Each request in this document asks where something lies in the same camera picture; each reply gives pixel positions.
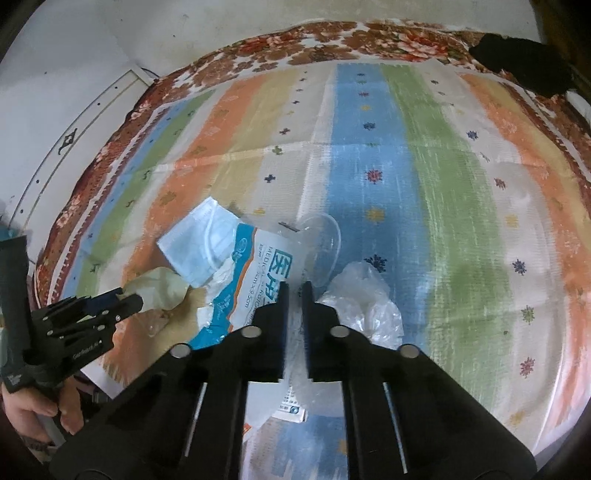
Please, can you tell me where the small clear plastic wrapper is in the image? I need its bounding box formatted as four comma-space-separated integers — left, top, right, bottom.
136, 308, 174, 337

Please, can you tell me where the person's left hand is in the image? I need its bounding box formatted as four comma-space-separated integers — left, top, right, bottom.
0, 381, 86, 444

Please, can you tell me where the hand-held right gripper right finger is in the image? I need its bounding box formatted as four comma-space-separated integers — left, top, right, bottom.
302, 281, 539, 480

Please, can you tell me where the blue face mask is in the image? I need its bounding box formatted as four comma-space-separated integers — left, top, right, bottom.
157, 196, 242, 288

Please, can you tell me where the white and blue plastic package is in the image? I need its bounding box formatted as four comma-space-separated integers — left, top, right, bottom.
189, 220, 308, 428

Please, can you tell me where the clear plastic cup lid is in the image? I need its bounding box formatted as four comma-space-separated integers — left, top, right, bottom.
277, 212, 343, 296

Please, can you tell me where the striped colourful woven mat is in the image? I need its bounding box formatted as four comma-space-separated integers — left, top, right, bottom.
44, 62, 587, 480

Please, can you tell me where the clear plastic bag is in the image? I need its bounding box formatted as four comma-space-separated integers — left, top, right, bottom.
286, 261, 405, 416

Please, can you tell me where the beige plastic bag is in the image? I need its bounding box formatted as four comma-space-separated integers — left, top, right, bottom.
122, 267, 190, 324

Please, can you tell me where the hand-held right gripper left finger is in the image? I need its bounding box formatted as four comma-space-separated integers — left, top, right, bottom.
48, 282, 289, 480

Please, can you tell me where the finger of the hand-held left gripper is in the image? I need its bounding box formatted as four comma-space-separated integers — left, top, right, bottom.
46, 287, 126, 324
51, 294, 145, 344

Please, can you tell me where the black cloth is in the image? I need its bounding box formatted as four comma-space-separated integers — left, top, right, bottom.
468, 33, 575, 99

